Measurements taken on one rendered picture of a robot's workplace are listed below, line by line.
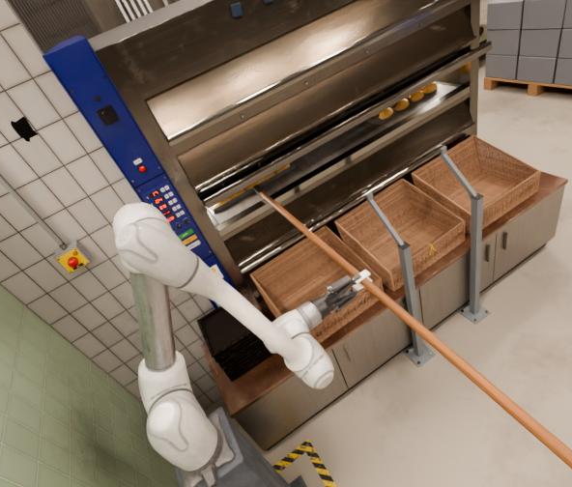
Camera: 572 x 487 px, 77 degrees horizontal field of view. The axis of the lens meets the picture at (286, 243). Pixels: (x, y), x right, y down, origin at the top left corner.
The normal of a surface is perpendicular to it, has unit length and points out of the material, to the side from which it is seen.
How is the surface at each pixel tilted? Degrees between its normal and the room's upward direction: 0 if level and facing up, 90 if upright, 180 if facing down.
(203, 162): 70
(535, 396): 0
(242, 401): 0
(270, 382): 0
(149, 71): 90
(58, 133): 90
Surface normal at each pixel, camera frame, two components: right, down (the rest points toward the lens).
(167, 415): -0.26, -0.68
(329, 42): 0.33, 0.18
